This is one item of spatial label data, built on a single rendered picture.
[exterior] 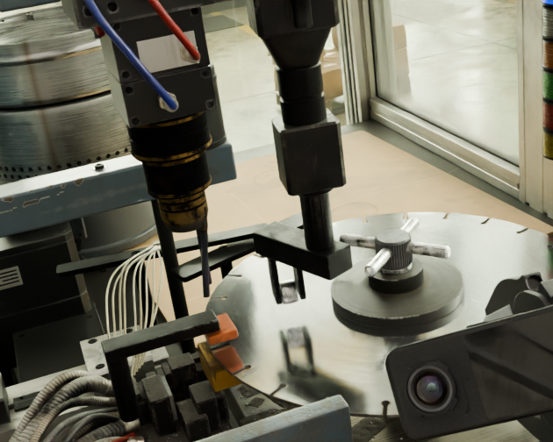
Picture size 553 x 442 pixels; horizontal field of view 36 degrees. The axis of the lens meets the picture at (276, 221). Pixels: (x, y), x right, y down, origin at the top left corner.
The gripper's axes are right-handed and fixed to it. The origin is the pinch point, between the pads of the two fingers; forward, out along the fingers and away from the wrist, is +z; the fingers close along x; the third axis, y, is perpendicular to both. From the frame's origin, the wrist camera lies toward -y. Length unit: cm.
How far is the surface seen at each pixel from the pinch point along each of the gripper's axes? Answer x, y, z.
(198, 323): 7.2, -16.7, 13.5
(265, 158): 42, 5, 107
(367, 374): 0.6, -5.7, 8.9
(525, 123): 29, 38, 65
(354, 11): 68, 29, 106
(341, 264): 8.9, -5.5, 9.5
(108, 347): 6.8, -23.7, 12.9
